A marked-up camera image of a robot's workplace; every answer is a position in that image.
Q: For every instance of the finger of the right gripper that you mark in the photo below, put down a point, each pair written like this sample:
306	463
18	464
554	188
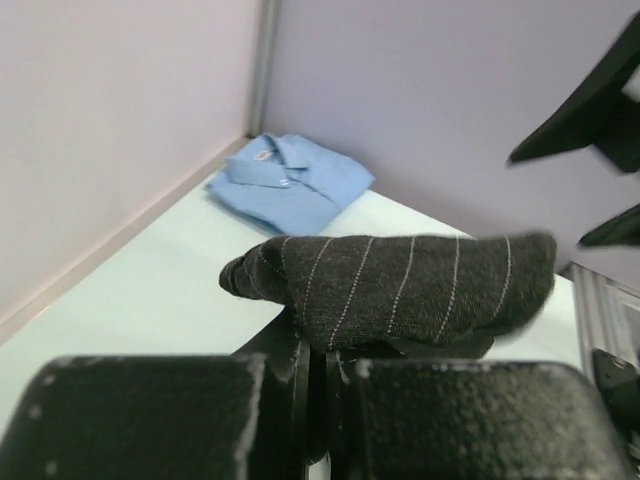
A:
622	230
598	113

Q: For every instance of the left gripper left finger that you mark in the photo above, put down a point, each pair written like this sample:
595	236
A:
163	417

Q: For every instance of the dark pinstriped long sleeve shirt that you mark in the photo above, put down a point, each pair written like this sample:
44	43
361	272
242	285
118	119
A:
434	290

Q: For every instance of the aluminium frame rail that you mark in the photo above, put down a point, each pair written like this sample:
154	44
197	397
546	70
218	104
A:
607	316

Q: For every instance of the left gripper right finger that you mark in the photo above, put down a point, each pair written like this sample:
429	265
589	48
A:
398	418

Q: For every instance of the folded light blue shirt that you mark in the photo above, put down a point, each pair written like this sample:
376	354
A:
289	184

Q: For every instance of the right aluminium corner post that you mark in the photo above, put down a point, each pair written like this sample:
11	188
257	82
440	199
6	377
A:
265	45

